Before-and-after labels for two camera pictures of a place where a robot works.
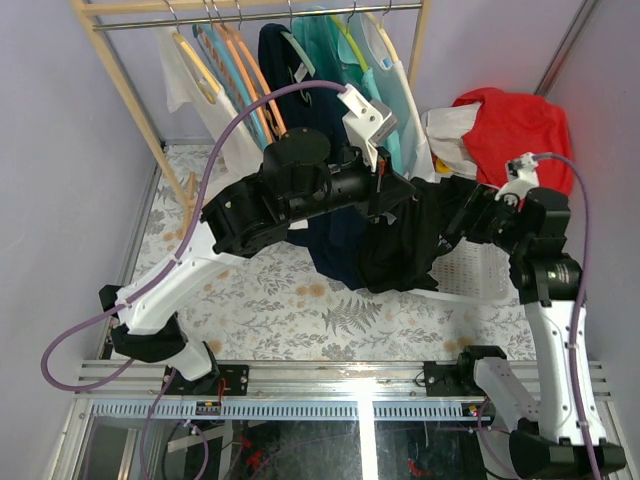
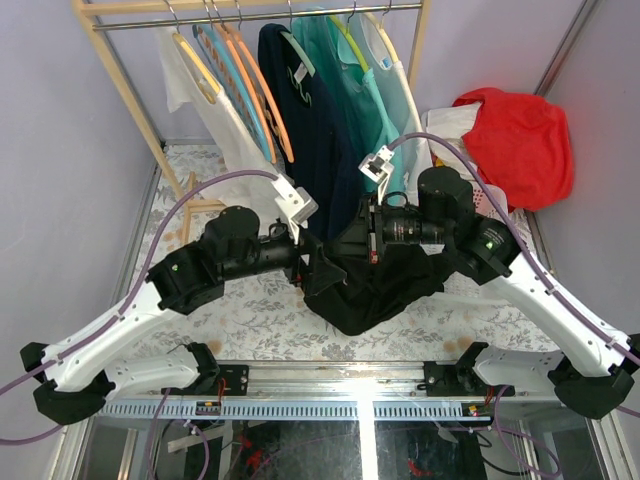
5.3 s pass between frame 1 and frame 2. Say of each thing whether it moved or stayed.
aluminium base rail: stayed
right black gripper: moved
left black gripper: moved
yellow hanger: stayed
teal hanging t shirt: stayed
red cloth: stayed
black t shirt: moved
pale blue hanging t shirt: stayed
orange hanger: stayed
